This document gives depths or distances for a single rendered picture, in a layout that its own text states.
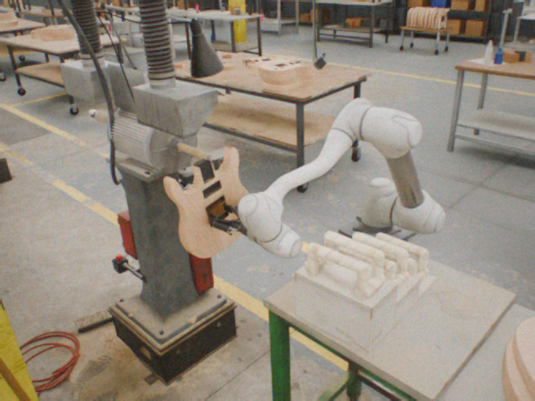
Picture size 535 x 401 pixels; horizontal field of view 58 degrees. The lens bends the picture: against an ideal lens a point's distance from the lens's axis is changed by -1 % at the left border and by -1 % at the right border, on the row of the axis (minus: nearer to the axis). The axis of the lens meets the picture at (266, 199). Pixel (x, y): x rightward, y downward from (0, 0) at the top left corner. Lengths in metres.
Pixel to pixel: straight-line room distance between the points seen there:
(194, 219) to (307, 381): 1.17
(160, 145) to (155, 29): 0.49
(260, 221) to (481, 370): 0.77
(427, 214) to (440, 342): 0.82
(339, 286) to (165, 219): 1.18
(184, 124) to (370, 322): 0.91
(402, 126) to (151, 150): 0.99
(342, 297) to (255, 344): 1.49
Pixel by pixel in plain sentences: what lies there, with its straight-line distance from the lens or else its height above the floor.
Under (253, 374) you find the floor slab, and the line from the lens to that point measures 2.70.
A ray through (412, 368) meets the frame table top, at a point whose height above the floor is 0.93.
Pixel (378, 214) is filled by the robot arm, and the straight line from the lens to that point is 2.36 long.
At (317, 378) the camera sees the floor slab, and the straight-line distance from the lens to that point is 2.68.
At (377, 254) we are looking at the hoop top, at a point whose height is 1.21.
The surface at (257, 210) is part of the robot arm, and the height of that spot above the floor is 1.24.
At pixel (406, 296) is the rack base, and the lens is 1.58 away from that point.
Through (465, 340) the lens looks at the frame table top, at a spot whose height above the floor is 0.93.
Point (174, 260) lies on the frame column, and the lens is 2.53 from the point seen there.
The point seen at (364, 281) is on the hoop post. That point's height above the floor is 1.16.
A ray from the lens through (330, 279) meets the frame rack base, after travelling 1.47.
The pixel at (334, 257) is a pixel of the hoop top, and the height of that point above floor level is 1.20.
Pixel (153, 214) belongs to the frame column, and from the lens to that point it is 2.35.
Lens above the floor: 1.98
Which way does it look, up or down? 27 degrees down
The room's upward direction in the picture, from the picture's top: 3 degrees counter-clockwise
